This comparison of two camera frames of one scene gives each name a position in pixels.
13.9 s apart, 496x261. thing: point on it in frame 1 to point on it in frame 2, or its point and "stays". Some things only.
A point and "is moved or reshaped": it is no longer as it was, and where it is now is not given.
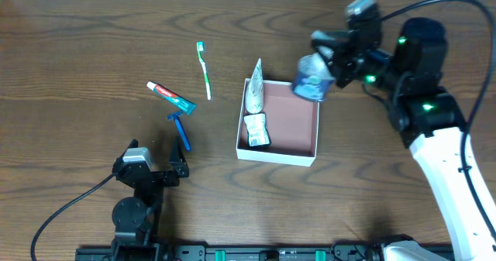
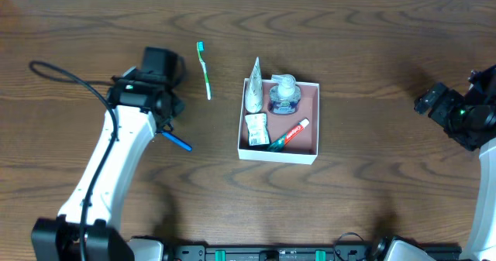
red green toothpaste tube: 171,97 is moved or reshaped
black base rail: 236,252 stays
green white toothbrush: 201,47 stays
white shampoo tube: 254,94 stays
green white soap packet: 257,129 stays
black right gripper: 342,65 to 428,101
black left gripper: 156,176 to 170,108
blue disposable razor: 176,117 is moved or reshaped
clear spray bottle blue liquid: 311,78 to 284,96
